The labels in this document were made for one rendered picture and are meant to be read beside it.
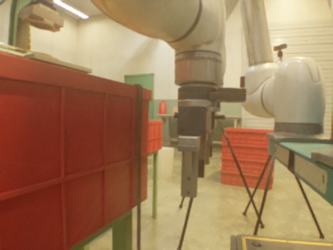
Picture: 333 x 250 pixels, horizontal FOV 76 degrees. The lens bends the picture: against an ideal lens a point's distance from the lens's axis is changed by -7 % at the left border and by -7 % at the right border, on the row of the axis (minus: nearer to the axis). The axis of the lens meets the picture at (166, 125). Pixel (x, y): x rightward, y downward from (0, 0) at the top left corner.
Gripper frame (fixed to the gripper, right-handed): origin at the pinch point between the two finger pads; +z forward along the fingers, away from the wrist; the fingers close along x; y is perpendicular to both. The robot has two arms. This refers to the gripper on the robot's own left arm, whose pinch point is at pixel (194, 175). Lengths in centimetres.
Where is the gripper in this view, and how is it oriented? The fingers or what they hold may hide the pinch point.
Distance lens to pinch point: 45.9
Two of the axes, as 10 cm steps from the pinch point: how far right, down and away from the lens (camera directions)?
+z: -0.2, 10.0, 0.3
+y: -9.7, -0.3, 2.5
